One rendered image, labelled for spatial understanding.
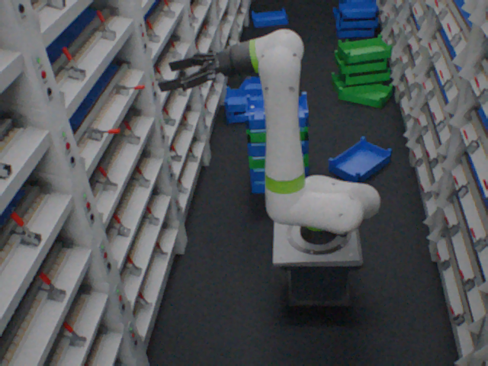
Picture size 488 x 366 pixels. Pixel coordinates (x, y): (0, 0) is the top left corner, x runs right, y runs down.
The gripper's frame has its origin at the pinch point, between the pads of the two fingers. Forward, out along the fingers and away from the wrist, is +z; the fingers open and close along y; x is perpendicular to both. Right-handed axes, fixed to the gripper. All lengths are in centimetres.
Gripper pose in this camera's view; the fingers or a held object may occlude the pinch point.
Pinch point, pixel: (168, 75)
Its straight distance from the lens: 157.0
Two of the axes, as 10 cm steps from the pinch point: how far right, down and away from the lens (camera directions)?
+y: 1.2, -6.2, 7.8
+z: -9.5, 1.5, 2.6
